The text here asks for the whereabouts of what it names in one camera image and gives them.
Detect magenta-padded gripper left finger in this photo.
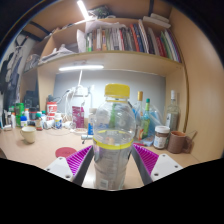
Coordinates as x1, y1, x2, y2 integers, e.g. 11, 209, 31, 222
44, 145, 95, 187

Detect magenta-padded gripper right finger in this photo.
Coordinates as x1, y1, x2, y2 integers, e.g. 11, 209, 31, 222
131, 143, 184, 186

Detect clear yellow-capped drink bottle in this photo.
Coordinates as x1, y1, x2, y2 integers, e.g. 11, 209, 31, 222
92, 83, 137, 191

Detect flat round red coaster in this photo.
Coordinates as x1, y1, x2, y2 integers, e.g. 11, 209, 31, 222
54, 146, 78, 159

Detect brown jar with white lid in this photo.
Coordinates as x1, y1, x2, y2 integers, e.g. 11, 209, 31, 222
153, 125, 171, 150

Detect brown ceramic mug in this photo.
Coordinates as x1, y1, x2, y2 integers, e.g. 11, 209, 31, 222
167, 130, 193, 154

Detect green-capped glass bottle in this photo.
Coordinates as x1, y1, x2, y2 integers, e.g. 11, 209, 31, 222
139, 98, 152, 140

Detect blue and white box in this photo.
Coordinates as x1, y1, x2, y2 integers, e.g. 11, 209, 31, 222
87, 107, 98, 136

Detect magenta foil pouch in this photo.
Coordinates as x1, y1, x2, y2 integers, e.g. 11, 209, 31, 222
71, 105, 86, 129

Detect small white blue bottle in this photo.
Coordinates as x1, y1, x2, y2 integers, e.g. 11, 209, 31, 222
54, 113, 64, 130

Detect tall clear glass bottle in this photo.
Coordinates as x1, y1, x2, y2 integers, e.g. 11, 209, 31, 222
165, 89, 180, 133

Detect yellow-capped slim glass bottle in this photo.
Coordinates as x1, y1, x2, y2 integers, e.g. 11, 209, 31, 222
134, 91, 144, 134

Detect cream ceramic cup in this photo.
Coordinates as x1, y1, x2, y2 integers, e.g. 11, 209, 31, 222
19, 125, 37, 144

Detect red and white canister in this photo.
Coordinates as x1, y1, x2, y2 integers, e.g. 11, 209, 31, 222
46, 101, 58, 122

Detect blue-capped white bottle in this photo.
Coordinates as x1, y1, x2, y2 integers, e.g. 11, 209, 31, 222
19, 115, 28, 128

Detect white power strip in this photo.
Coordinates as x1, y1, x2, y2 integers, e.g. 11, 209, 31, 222
70, 85, 93, 98

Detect green container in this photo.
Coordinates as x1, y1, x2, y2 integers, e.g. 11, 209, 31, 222
14, 102, 25, 127

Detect wooden shelf unit with books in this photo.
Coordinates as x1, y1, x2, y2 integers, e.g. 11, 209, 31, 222
19, 13, 188, 134

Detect hanging clothes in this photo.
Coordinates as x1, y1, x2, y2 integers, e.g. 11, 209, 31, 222
0, 46, 26, 108

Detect ceiling tube light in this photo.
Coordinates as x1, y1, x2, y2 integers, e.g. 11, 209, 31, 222
76, 0, 90, 20

